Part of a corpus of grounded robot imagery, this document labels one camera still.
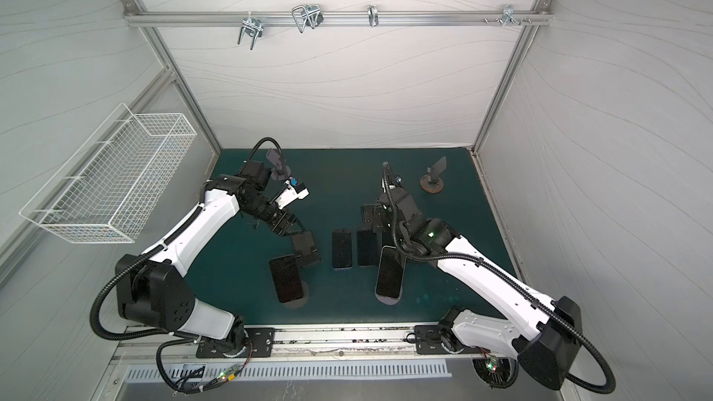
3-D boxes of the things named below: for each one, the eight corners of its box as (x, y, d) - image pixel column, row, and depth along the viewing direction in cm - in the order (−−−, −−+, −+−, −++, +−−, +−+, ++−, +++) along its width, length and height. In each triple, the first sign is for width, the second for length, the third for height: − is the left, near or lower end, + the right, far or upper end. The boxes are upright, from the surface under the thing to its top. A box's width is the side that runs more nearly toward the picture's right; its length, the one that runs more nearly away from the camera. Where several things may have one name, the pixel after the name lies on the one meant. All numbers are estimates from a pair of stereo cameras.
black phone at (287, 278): (286, 306, 81) (272, 289, 68) (282, 280, 86) (268, 259, 73) (306, 300, 82) (296, 281, 70) (302, 274, 87) (291, 253, 74)
